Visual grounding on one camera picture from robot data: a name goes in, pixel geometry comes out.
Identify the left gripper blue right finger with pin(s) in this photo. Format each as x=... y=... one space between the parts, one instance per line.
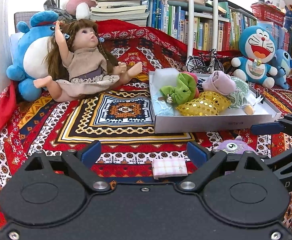
x=197 y=153

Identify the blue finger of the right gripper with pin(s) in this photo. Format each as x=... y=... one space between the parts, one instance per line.
x=267 y=128

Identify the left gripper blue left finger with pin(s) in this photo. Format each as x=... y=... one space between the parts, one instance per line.
x=91 y=153

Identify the white paper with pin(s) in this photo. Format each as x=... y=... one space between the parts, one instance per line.
x=254 y=99

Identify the purple plush monster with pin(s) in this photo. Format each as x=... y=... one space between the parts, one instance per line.
x=234 y=148

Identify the green checkered cloth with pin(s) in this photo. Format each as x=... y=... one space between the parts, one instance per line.
x=238 y=97

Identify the green pink scrunchie bow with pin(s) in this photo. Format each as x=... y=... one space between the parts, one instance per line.
x=184 y=91

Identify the lilac knit sock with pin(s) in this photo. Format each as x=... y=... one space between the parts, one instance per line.
x=219 y=82

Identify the blue floral cloth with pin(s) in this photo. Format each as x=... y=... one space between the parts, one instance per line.
x=199 y=86

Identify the red patterned blanket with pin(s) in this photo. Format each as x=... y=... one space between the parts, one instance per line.
x=120 y=119

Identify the Stitch plush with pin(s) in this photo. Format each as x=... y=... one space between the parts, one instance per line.
x=282 y=61

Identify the Doraemon plush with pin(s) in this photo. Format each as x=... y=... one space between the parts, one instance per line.
x=258 y=48

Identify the black miniature bicycle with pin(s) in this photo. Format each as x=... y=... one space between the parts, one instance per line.
x=204 y=63

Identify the brown haired baby doll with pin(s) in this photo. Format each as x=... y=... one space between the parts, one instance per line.
x=79 y=65

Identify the red plastic basket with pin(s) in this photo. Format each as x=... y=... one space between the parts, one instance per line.
x=268 y=12

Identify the row of upright books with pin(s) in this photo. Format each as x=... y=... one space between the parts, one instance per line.
x=171 y=17

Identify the blue white whale plush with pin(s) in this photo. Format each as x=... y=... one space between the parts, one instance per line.
x=29 y=56

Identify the stack of grey books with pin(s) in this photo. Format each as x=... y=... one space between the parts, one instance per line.
x=132 y=11

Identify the grey cloth bundle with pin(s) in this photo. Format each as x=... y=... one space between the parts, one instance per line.
x=63 y=15

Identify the white pipe frame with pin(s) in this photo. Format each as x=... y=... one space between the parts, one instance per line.
x=191 y=15

